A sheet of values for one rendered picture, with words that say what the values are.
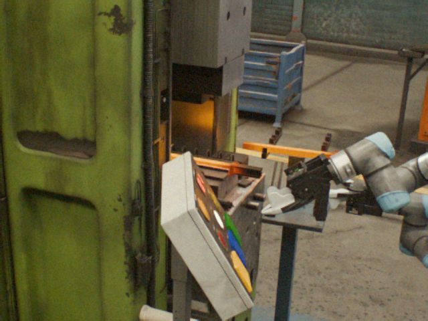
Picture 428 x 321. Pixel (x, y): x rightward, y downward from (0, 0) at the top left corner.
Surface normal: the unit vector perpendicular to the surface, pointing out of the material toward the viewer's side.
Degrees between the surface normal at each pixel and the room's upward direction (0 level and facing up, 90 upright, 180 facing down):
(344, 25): 89
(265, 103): 90
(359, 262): 0
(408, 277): 0
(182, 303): 90
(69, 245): 90
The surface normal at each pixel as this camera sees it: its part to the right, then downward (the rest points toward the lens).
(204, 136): -0.35, 0.32
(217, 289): 0.07, 0.36
